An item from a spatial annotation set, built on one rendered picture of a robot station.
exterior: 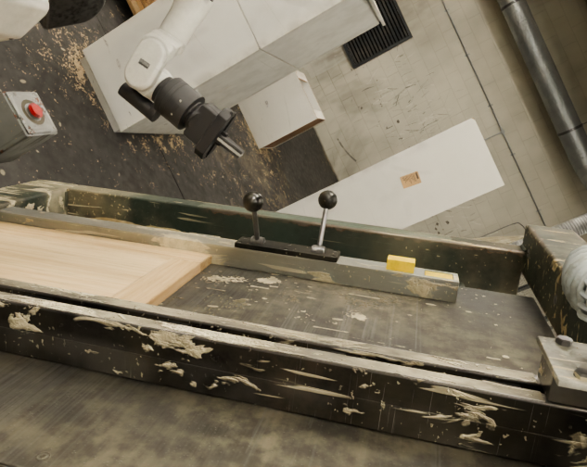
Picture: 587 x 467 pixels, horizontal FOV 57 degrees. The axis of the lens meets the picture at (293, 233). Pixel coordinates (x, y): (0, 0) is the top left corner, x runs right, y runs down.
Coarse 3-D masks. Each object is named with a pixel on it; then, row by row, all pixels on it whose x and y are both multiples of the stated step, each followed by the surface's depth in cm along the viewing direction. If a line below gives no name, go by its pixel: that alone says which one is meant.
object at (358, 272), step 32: (32, 224) 113; (64, 224) 112; (96, 224) 111; (128, 224) 113; (224, 256) 105; (256, 256) 104; (288, 256) 102; (384, 288) 99; (416, 288) 98; (448, 288) 97
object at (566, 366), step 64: (0, 320) 66; (64, 320) 64; (128, 320) 63; (192, 320) 64; (192, 384) 62; (256, 384) 60; (320, 384) 58; (384, 384) 56; (448, 384) 55; (512, 384) 57; (576, 384) 50; (512, 448) 55; (576, 448) 53
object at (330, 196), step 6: (324, 192) 105; (330, 192) 104; (318, 198) 105; (324, 198) 104; (330, 198) 104; (336, 198) 105; (324, 204) 104; (330, 204) 104; (336, 204) 105; (324, 210) 105; (324, 216) 104; (324, 222) 104; (324, 228) 104; (318, 240) 103; (312, 246) 103; (318, 246) 102; (324, 246) 102; (318, 252) 102; (324, 252) 102
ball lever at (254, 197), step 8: (256, 192) 98; (248, 200) 97; (256, 200) 97; (248, 208) 97; (256, 208) 97; (256, 216) 100; (256, 224) 102; (256, 232) 103; (256, 240) 104; (264, 240) 105
